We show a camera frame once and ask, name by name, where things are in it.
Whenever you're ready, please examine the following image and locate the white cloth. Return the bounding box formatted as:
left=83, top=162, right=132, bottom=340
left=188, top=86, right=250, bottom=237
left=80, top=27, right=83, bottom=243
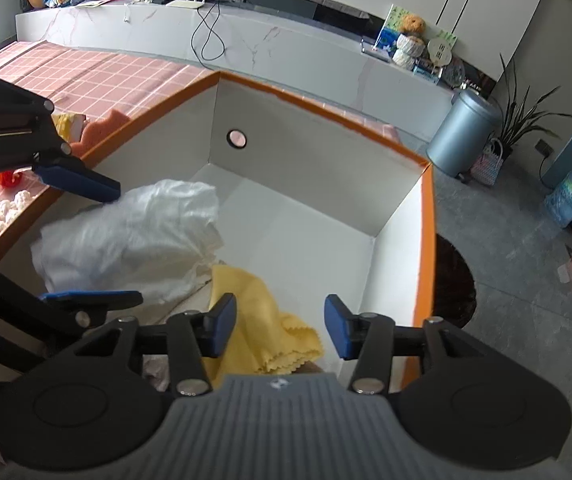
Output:
left=31, top=179, right=223, bottom=307

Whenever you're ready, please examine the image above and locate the yellow snack bag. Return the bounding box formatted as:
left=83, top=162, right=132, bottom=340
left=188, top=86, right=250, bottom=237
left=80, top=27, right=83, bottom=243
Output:
left=52, top=113, right=86, bottom=144

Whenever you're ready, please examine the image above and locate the yellow cloth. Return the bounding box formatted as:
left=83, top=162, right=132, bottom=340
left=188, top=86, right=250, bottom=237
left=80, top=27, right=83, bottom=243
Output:
left=202, top=264, right=324, bottom=386

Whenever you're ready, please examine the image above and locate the pink checkered tablecloth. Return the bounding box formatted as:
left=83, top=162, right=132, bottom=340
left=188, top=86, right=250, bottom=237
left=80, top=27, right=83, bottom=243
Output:
left=0, top=42, right=418, bottom=244

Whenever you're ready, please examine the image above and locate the orange white storage box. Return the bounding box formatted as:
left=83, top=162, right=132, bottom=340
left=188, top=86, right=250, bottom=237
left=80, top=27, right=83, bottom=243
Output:
left=0, top=70, right=437, bottom=391

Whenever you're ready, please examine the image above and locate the woven plastic basket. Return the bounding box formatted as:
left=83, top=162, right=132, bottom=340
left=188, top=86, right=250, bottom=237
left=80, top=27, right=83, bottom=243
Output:
left=470, top=138, right=503, bottom=186

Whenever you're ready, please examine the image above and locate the grey metal trash bin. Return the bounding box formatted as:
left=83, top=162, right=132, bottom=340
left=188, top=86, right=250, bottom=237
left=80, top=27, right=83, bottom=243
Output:
left=426, top=89, right=502, bottom=178

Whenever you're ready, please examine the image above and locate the blue water bottle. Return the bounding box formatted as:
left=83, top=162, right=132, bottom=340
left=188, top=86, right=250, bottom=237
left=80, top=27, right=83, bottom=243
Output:
left=544, top=170, right=572, bottom=229

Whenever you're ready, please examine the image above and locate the potted floor plant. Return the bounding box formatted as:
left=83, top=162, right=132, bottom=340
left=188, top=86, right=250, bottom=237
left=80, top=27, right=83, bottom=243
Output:
left=490, top=56, right=572, bottom=162

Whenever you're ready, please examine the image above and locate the white marble TV cabinet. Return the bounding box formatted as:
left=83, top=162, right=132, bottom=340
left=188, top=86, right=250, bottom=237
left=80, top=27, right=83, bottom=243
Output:
left=15, top=1, right=452, bottom=141

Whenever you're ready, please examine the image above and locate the green picture book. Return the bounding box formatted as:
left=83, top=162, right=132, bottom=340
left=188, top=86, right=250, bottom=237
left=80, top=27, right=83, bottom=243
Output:
left=375, top=4, right=457, bottom=58

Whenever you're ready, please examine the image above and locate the round paper fan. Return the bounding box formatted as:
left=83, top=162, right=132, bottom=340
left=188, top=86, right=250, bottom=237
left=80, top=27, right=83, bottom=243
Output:
left=426, top=37, right=452, bottom=67

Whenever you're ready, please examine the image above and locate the teddy bear toy stack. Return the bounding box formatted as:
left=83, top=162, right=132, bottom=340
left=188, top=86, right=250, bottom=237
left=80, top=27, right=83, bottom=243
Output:
left=392, top=14, right=426, bottom=70

